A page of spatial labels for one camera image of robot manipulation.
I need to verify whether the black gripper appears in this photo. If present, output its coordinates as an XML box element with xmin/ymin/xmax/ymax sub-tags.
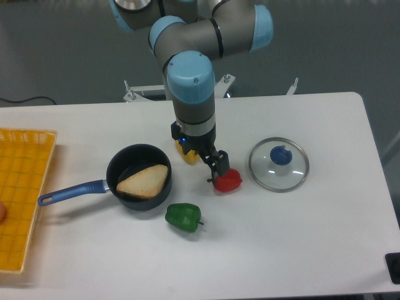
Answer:
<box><xmin>171</xmin><ymin>122</ymin><xmax>229</xmax><ymax>183</ymax></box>

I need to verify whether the glass pot lid blue knob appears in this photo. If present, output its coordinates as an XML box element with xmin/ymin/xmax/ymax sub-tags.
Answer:
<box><xmin>248</xmin><ymin>136</ymin><xmax>310</xmax><ymax>193</ymax></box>

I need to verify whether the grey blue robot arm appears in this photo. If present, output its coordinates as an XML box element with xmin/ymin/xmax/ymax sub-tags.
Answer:
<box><xmin>110</xmin><ymin>1</ymin><xmax>274</xmax><ymax>178</ymax></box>

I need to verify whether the yellow bell pepper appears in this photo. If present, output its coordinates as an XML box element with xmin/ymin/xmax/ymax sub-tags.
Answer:
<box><xmin>175</xmin><ymin>141</ymin><xmax>200</xmax><ymax>165</ymax></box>

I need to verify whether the red bell pepper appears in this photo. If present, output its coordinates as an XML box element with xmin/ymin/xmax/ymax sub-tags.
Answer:
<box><xmin>212</xmin><ymin>168</ymin><xmax>243</xmax><ymax>193</ymax></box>

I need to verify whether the green bell pepper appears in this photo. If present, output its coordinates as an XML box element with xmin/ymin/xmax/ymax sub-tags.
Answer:
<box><xmin>165</xmin><ymin>203</ymin><xmax>204</xmax><ymax>233</ymax></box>

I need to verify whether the toast bread slice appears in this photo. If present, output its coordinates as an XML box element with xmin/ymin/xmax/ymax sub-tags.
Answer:
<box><xmin>116</xmin><ymin>164</ymin><xmax>168</xmax><ymax>199</ymax></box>

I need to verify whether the yellow woven basket tray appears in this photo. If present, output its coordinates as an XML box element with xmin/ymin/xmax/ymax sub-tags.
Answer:
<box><xmin>1</xmin><ymin>127</ymin><xmax>58</xmax><ymax>274</ymax></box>

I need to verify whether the black device table corner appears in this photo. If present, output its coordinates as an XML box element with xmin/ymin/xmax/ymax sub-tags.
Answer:
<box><xmin>385</xmin><ymin>252</ymin><xmax>400</xmax><ymax>284</ymax></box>

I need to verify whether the orange object in basket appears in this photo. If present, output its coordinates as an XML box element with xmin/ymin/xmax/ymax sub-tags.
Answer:
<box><xmin>0</xmin><ymin>201</ymin><xmax>7</xmax><ymax>222</ymax></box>

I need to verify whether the dark pot blue handle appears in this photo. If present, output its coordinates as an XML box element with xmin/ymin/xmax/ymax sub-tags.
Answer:
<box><xmin>37</xmin><ymin>144</ymin><xmax>172</xmax><ymax>211</ymax></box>

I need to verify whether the black floor cable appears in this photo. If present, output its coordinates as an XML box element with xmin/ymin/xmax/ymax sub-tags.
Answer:
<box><xmin>0</xmin><ymin>96</ymin><xmax>58</xmax><ymax>106</ymax></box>

